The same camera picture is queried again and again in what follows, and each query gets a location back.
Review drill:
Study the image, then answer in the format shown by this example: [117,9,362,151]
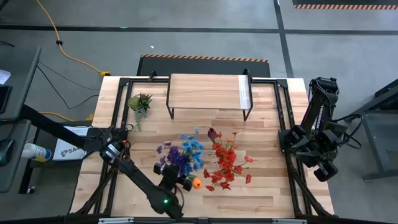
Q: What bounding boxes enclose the black diagonal support beam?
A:
[20,104,91,150]

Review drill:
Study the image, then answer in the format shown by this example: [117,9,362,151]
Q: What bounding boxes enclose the purple artificial flower bunch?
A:
[155,141,191,175]

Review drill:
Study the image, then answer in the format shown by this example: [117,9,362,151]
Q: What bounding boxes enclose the black mat hazard-striped edge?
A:
[136,54,271,78]

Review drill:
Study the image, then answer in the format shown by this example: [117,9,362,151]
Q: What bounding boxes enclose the black computer mouse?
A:
[0,138,16,167]

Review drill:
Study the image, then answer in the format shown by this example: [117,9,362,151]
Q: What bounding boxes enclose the black flat device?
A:
[0,85,12,114]

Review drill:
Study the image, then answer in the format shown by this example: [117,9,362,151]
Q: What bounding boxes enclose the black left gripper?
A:
[153,163,194,195]

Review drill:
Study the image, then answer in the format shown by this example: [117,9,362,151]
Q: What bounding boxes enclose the black metal table frame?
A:
[74,70,333,217]

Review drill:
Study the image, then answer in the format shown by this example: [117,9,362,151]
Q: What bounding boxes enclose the dark red artificial tulip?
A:
[207,127,220,141]

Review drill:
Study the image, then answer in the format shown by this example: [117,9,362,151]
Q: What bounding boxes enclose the white paper sheet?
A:
[0,70,12,85]

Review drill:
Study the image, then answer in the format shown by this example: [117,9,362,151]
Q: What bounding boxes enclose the wooden shelf black metal legs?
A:
[165,68,254,121]

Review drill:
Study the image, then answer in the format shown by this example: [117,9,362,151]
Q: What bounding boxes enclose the grey metal table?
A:
[346,79,398,181]

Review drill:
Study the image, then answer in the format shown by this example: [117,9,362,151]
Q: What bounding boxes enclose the potted artificial succulent plant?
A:
[127,92,153,131]

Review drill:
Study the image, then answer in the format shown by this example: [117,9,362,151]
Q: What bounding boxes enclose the white printed box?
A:
[52,126,93,162]

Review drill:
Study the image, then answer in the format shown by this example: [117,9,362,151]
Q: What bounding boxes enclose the dark grey desk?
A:
[0,46,42,122]

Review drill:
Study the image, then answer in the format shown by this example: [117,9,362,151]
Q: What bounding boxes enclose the dark grey side table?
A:
[0,119,44,195]

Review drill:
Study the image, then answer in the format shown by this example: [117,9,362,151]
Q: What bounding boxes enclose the orange artificial tulip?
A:
[186,175,203,190]

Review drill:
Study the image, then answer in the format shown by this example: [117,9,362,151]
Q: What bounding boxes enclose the black floor cable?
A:
[36,61,101,111]

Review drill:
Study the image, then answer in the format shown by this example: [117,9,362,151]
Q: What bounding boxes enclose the blue artificial flower bunch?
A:
[178,126,206,175]

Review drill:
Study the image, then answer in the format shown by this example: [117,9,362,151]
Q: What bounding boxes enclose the red artificial flower bunch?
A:
[203,149,254,192]
[211,130,247,169]

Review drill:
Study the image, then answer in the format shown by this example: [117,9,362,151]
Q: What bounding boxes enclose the white spray bottle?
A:
[21,142,52,162]

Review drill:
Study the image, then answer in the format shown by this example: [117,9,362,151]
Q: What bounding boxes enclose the yellow cable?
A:
[35,0,112,77]
[39,111,96,123]

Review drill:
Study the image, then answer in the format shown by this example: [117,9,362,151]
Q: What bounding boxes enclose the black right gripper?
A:
[290,123,348,183]

